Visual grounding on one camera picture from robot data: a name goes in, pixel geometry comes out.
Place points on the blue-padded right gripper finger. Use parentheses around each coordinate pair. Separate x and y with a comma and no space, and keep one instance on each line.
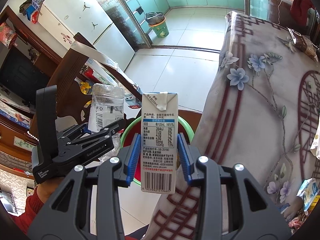
(86,203)
(232,204)

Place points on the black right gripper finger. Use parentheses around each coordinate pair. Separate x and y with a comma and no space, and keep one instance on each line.
(106,132)

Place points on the crushed clear plastic bottle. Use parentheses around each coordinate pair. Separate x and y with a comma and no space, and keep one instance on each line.
(107,106)

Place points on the white milk carton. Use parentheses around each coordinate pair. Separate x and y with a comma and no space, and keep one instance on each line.
(159,129)

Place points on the green trash bin with bag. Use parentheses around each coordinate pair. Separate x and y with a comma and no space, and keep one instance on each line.
(157,22)

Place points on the person's left hand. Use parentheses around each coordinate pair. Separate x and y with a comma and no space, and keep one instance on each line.
(45,189)

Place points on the red green plastic basin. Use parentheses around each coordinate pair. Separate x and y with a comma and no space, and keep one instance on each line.
(188,123)

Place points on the blue white snack wrapper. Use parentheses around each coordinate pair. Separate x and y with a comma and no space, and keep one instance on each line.
(307,192)

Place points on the white two-door refrigerator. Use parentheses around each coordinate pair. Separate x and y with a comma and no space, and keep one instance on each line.
(63,19)

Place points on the dark packaged snack bag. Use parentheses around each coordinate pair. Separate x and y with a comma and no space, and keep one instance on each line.
(304,44)

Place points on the dark red hanging garment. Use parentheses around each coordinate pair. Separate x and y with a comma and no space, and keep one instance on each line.
(299,11)

